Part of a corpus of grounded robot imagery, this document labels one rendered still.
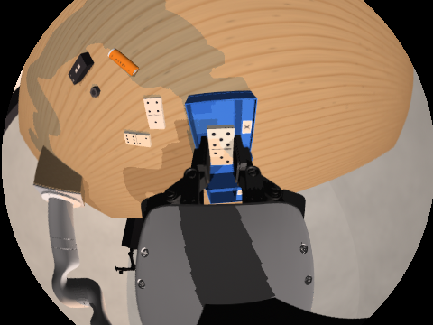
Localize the beige domino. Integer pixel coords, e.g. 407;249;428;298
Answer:
124;131;152;147
207;125;235;165

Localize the white domino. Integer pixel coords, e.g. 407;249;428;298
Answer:
144;97;166;129

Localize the orange battery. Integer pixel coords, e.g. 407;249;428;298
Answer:
108;48;139;76

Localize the blue three-compartment bin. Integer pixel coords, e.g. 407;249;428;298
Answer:
185;90;258;204

